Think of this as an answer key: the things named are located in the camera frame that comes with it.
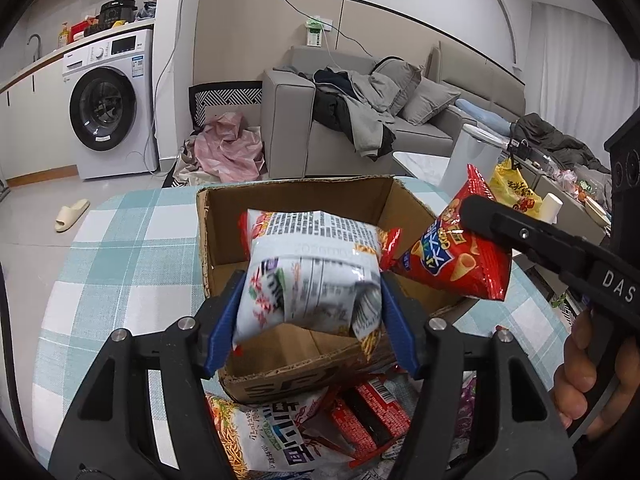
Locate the grey hoodie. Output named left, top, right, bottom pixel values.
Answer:
left=345, top=67, right=401, bottom=158

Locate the teal checked tablecloth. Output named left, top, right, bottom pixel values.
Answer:
left=32, top=176, right=568, bottom=480

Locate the pink cloth pile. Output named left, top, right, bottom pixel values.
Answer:
left=192, top=111, right=266, bottom=183

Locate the black white patterned board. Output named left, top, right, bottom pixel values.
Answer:
left=188, top=81, right=263, bottom=128

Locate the purple snack packet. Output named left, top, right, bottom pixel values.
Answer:
left=452, top=370, right=481, bottom=441

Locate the white kitchen cabinet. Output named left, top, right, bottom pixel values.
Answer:
left=0, top=50, right=81, bottom=186

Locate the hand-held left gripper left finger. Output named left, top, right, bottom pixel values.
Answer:
left=47, top=270, right=248, bottom=480

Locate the black pressure cooker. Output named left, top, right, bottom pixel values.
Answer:
left=97, top=0, right=138, bottom=28

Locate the white red-edged snack packet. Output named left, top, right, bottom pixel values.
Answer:
left=237, top=208, right=403, bottom=361

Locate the orange white noodle snack packet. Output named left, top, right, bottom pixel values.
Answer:
left=207, top=387, right=353, bottom=476

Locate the wall socket with green charger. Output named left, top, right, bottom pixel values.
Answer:
left=302, top=16, right=333, bottom=48

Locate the white paper cup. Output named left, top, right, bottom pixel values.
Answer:
left=540, top=192, right=563, bottom=224

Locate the grey sofa pillow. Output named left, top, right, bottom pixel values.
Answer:
left=372, top=57, right=423, bottom=116
left=400, top=79, right=461, bottom=126

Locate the white cylindrical bin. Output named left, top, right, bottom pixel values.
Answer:
left=442, top=124, right=511, bottom=198

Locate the red cone snack bag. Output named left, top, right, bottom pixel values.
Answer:
left=380, top=164, right=513, bottom=302

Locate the yellow plastic bag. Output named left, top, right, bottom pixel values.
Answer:
left=489, top=160, right=543, bottom=218

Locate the beige side table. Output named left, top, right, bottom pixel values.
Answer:
left=520, top=160, right=611, bottom=246

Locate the black clothing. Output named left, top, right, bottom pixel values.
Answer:
left=312, top=67, right=396, bottom=156

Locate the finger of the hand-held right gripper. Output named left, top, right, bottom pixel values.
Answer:
left=459, top=195, right=596, bottom=281

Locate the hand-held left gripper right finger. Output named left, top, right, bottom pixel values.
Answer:
left=380, top=272, right=581, bottom=480

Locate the red checked snack packet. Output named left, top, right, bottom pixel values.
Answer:
left=327, top=377, right=416, bottom=461

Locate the red box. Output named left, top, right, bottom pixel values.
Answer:
left=70, top=19, right=98, bottom=41

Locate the white curtain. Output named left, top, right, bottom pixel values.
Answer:
left=530, top=2, right=626, bottom=126

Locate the brown cardboard box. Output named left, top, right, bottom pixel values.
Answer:
left=196, top=175, right=468, bottom=405

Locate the beige slipper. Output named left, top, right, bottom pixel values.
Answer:
left=54, top=199, right=91, bottom=232

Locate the white coffee table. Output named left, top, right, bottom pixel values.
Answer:
left=392, top=151, right=453, bottom=181

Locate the beige sofa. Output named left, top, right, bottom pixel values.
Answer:
left=261, top=40, right=526, bottom=178

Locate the dark jacket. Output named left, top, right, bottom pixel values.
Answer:
left=512, top=112, right=611, bottom=173

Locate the white washing machine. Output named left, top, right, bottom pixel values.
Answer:
left=61, top=29, right=160, bottom=181

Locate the person's right hand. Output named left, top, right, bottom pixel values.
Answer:
left=552, top=309, right=640, bottom=441

